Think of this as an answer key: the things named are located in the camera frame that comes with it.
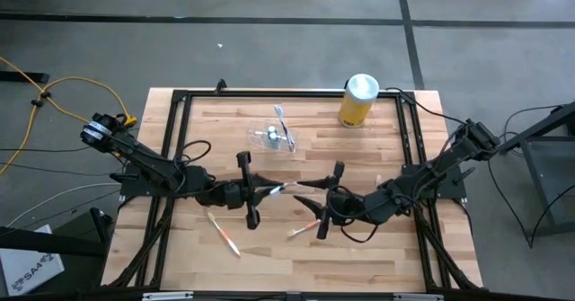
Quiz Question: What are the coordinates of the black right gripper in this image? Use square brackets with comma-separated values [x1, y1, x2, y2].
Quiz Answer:
[293, 160, 376, 240]

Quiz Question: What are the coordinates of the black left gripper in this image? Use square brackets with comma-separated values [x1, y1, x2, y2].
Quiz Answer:
[221, 151, 289, 231]

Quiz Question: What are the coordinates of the orange and white toothbrush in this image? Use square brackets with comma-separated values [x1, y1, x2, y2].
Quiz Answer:
[206, 210, 242, 258]
[287, 218, 323, 239]

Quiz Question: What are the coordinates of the clear plastic organizer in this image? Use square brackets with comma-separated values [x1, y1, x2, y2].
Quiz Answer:
[245, 120, 300, 153]

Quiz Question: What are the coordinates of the yellow canister with white lid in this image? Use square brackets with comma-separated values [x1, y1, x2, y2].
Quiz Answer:
[337, 73, 381, 129]

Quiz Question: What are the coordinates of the black furniture base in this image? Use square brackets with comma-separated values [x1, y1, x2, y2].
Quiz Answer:
[0, 206, 114, 261]

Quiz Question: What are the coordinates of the black metal stand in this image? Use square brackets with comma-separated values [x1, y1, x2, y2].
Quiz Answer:
[495, 101, 575, 240]

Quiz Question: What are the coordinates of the black floor bar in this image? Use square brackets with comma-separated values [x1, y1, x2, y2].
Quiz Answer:
[0, 70, 51, 85]

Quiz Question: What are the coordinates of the black aluminium table frame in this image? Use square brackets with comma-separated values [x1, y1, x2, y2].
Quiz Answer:
[102, 87, 484, 296]

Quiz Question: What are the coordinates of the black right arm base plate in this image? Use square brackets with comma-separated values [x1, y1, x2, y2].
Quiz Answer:
[401, 163, 477, 201]

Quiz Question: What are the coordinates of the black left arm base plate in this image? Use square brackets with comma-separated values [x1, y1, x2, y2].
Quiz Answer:
[109, 160, 186, 199]

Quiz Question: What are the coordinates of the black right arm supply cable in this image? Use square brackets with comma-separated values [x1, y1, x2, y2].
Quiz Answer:
[385, 86, 471, 127]

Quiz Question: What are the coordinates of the silver edge bracket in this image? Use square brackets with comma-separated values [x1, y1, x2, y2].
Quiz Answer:
[394, 293, 446, 301]
[141, 291, 194, 301]

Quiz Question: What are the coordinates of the white floor cable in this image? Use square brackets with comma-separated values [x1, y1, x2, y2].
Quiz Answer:
[4, 181, 123, 228]

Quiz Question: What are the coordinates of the black looped floor cable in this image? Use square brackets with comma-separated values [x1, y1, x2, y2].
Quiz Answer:
[487, 155, 575, 250]

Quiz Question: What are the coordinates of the thin black floor cable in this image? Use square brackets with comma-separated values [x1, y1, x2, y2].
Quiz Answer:
[0, 161, 114, 177]
[0, 142, 91, 154]

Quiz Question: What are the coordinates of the yellow extension cable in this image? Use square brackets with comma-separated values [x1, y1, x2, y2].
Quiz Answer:
[0, 56, 138, 177]

